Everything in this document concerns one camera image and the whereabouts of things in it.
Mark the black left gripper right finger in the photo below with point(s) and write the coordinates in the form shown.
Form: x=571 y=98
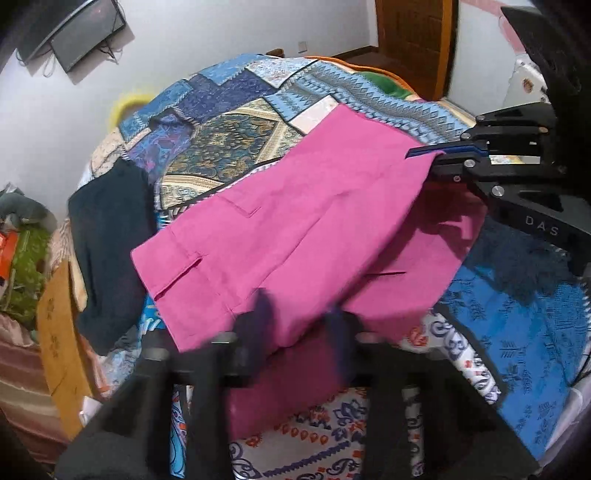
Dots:
x=425 y=420

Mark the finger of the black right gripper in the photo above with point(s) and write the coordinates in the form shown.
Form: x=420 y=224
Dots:
x=464 y=170
x=520 y=130

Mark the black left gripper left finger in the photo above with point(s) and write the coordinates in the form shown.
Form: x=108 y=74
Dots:
x=129 y=436

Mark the pink pants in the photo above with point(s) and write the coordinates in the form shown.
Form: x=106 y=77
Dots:
x=345 y=218

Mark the wooden stool with cutouts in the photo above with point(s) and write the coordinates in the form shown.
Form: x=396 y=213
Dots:
x=67 y=367

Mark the green orange fleece blanket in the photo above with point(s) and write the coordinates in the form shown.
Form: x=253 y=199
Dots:
x=388 y=82

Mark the wooden door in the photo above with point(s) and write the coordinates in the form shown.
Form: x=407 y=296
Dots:
x=419 y=37

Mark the pink striped curtain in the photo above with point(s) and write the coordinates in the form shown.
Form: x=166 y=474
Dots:
x=25 y=399

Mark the green patterned storage bag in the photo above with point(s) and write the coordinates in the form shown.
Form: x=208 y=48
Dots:
x=25 y=281

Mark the dark navy folded garment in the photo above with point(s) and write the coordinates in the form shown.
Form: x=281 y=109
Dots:
x=110 y=216

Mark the orange box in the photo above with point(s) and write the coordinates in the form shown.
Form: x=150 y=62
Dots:
x=8 y=244

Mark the grey plush toy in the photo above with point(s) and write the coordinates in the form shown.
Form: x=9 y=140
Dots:
x=19 y=211

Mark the yellow fluffy cushion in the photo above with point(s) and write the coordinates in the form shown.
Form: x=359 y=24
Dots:
x=126 y=105

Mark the wall mounted television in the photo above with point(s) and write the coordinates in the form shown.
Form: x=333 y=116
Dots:
x=71 y=31

